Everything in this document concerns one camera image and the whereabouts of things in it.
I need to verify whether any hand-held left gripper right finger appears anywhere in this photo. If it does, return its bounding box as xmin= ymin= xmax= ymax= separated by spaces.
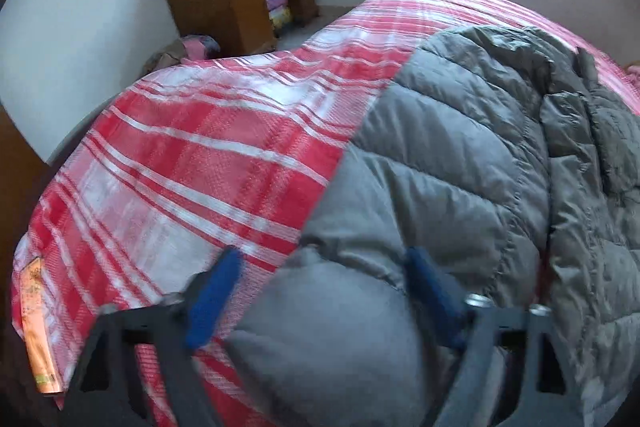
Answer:
xmin=404 ymin=247 xmax=576 ymax=427

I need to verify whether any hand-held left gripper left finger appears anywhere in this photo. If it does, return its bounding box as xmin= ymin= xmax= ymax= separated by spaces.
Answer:
xmin=57 ymin=247 xmax=246 ymax=427

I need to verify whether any grey quilted down jacket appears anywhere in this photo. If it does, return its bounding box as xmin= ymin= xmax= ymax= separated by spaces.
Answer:
xmin=222 ymin=24 xmax=640 ymax=427

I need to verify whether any red plaid bed sheet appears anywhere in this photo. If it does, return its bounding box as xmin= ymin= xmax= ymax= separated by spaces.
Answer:
xmin=12 ymin=0 xmax=640 ymax=427

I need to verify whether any orange printed packet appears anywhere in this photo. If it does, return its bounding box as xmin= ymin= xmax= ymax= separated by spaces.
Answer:
xmin=19 ymin=257 xmax=64 ymax=396

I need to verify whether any brown wooden panel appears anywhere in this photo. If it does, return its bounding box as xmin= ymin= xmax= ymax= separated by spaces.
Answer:
xmin=0 ymin=104 xmax=51 ymax=290

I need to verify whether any floral cloth bundle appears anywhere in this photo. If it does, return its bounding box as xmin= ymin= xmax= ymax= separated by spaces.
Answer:
xmin=144 ymin=35 xmax=222 ymax=74

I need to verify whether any stack of pastel packets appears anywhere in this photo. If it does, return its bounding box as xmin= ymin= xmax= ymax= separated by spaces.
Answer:
xmin=264 ymin=0 xmax=294 ymax=32

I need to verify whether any brown wooden desk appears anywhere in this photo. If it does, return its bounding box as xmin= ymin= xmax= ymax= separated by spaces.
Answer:
xmin=155 ymin=0 xmax=321 ymax=55

